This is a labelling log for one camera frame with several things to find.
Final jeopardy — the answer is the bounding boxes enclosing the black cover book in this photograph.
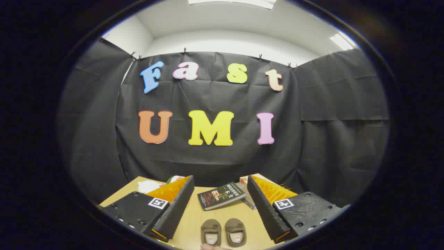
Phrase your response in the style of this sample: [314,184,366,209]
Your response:
[197,182,247,211]

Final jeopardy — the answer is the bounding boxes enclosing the ceiling light panel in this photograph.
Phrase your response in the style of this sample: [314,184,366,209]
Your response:
[189,0,277,10]
[329,33,353,51]

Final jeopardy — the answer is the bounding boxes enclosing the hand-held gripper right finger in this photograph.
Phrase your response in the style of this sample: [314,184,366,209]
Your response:
[247,175,351,244]

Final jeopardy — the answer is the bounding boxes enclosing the blue cover book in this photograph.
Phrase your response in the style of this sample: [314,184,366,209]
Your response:
[241,196,258,210]

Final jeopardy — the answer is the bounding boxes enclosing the white plush toy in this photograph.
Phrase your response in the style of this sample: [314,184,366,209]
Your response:
[138,181,165,194]

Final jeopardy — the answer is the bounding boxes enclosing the brown fuzzy shoe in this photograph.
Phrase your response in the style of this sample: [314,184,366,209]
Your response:
[200,219,222,247]
[224,218,247,248]

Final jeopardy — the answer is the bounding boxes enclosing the beige cover book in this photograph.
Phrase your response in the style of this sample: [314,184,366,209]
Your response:
[239,173,278,186]

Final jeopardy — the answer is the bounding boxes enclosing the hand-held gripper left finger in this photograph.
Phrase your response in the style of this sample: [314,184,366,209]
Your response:
[100,175,195,243]

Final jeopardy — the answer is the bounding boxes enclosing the white cover book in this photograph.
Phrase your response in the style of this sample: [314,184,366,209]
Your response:
[235,182,252,200]

